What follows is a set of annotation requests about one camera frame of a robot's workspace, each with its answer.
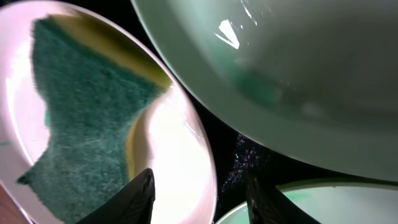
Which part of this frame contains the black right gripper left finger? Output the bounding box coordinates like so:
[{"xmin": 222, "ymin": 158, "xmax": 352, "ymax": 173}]
[{"xmin": 76, "ymin": 168, "xmax": 155, "ymax": 224}]

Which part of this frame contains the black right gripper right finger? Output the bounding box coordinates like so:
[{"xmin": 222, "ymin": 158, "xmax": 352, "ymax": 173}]
[{"xmin": 246, "ymin": 174, "xmax": 320, "ymax": 224}]

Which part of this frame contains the white plate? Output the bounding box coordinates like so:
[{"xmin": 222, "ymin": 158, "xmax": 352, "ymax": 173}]
[{"xmin": 1, "ymin": 1, "xmax": 217, "ymax": 223}]

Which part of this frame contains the green yellow sponge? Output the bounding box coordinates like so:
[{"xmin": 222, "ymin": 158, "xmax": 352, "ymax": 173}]
[{"xmin": 18, "ymin": 14, "xmax": 171, "ymax": 223}]

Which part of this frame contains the mint green plate top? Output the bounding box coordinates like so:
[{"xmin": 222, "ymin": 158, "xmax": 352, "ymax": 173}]
[{"xmin": 133, "ymin": 0, "xmax": 397, "ymax": 181}]

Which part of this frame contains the mint green plate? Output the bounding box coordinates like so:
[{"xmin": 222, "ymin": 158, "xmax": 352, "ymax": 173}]
[
  {"xmin": 133, "ymin": 0, "xmax": 397, "ymax": 181},
  {"xmin": 219, "ymin": 178, "xmax": 397, "ymax": 224}
]

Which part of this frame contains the round black serving tray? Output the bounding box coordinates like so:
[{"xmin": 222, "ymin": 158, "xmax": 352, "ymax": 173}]
[{"xmin": 78, "ymin": 1, "xmax": 397, "ymax": 220}]

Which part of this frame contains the mint green plate right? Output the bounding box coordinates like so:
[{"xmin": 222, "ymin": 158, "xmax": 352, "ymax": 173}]
[{"xmin": 219, "ymin": 178, "xmax": 397, "ymax": 224}]

